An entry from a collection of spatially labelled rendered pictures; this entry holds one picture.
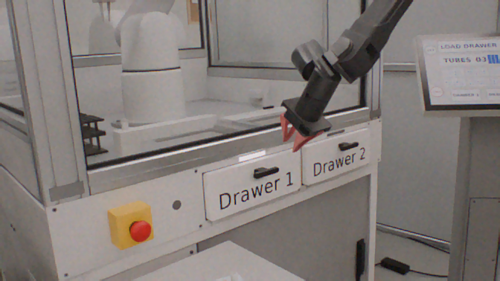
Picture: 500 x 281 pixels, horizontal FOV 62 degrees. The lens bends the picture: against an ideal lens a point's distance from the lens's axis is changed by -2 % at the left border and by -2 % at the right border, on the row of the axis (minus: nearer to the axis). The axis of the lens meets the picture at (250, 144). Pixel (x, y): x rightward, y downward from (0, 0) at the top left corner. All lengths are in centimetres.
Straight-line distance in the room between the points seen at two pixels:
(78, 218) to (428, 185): 211
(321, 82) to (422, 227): 198
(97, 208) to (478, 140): 128
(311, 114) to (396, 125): 176
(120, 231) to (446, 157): 201
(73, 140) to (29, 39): 18
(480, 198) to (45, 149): 144
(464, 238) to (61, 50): 149
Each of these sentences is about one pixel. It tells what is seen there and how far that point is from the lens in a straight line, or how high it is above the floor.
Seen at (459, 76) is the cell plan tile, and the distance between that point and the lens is 157.
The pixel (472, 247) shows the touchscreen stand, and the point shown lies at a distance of 181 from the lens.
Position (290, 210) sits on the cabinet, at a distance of 118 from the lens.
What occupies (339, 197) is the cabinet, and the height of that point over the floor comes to 73.
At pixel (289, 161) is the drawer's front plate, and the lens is 108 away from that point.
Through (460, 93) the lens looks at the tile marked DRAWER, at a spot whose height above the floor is 101.
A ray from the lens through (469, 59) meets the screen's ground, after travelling 162.
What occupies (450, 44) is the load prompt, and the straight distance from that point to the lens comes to 165.
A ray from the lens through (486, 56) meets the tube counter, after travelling 165.
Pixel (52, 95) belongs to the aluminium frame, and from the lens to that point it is 78.
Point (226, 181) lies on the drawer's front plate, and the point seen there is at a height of 90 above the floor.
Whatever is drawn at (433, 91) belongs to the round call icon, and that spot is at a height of 102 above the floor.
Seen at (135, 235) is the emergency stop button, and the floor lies 88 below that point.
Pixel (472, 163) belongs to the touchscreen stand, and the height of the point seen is 75.
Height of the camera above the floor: 121
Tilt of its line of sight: 14 degrees down
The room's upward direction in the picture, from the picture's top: 3 degrees counter-clockwise
